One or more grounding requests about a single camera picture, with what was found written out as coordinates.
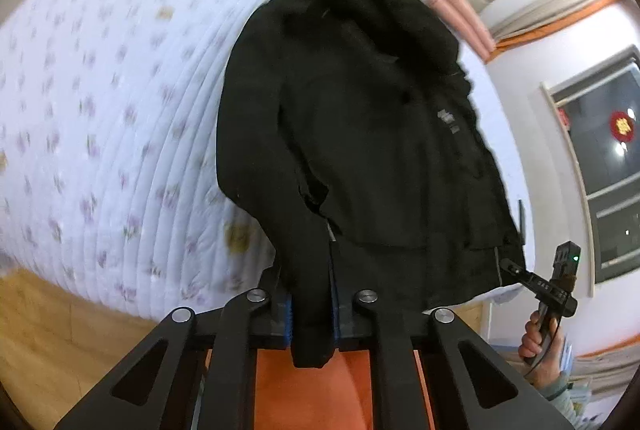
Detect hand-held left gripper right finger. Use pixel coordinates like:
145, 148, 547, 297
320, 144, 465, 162
330, 289, 576, 430

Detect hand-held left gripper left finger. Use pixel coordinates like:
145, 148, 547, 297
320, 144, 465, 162
52, 267, 293, 430

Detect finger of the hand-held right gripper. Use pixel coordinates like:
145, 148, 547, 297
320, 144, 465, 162
499, 258, 538, 291

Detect black hooded jacket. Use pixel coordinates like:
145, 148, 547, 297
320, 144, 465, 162
216, 0, 528, 368

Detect person's right forearm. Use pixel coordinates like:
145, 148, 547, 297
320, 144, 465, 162
530, 350, 596, 430

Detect person's right hand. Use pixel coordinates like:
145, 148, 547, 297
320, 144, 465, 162
518, 309, 565, 373

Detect person's orange pants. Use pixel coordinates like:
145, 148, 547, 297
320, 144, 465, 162
255, 349, 432, 430

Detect window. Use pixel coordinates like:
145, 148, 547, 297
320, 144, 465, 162
540, 47, 640, 298

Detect red round window decoration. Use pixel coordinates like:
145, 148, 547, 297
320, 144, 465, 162
609, 111, 637, 145

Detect orange and beige curtain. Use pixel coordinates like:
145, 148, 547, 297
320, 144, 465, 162
492, 0, 625, 61

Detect folded pink blanket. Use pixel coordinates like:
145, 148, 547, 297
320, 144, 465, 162
414, 0, 497, 60

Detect bed with floral quilt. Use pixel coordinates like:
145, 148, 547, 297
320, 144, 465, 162
0, 0, 531, 326

